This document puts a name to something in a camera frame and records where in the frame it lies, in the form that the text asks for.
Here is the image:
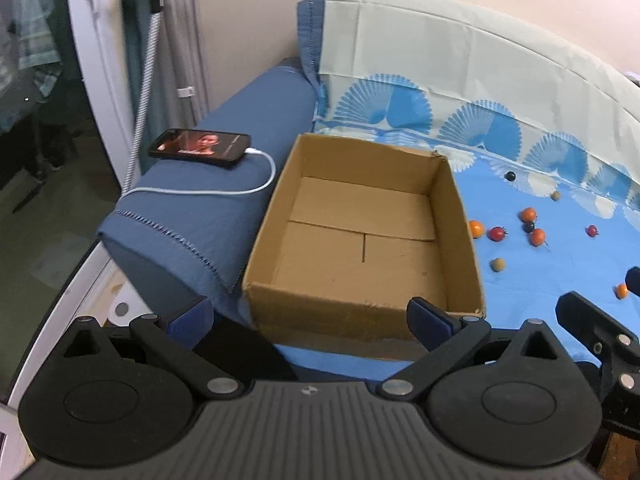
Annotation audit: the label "small orange fruit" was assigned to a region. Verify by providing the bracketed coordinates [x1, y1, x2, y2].
[615, 283, 628, 300]

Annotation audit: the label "orange fruit with stem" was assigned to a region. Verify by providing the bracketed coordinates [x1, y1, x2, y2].
[520, 207, 537, 223]

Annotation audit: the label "red tomato fruit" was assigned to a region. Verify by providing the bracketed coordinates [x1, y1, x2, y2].
[487, 226, 508, 242]

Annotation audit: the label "blue sofa armrest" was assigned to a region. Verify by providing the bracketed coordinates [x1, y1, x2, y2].
[98, 58, 316, 324]

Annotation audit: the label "brown cardboard box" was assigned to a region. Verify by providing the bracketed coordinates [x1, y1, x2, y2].
[243, 134, 486, 360]

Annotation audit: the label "blue patterned bed sheet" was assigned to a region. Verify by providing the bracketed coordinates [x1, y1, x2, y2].
[273, 0, 640, 380]

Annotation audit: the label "black smartphone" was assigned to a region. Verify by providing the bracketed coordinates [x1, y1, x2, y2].
[148, 128, 252, 168]

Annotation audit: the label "grey curtain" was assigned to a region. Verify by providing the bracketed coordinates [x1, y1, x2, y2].
[163, 0, 210, 127]

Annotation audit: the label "hanging striped clothes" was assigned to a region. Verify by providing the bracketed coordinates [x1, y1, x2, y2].
[11, 0, 62, 99]

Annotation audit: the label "white charging cable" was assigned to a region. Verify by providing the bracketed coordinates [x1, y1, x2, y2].
[120, 146, 278, 201]

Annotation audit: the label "white door frame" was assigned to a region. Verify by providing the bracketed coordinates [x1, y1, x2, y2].
[67, 0, 134, 182]

